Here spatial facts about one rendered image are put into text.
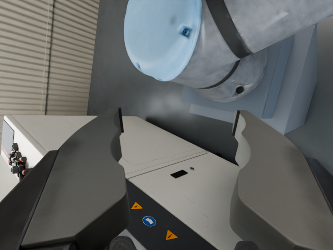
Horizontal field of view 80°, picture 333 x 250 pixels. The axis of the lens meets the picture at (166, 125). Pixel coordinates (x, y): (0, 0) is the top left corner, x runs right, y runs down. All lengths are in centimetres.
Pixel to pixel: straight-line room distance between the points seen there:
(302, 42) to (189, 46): 34
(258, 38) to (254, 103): 19
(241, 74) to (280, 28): 13
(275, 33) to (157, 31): 11
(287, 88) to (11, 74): 202
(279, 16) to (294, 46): 30
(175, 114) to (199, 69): 132
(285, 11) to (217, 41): 6
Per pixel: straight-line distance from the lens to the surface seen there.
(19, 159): 104
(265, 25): 22
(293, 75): 50
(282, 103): 49
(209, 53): 23
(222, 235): 69
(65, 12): 235
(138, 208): 66
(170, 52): 21
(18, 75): 216
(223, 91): 36
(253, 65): 36
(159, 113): 166
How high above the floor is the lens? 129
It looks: 53 degrees down
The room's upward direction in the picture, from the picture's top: 93 degrees counter-clockwise
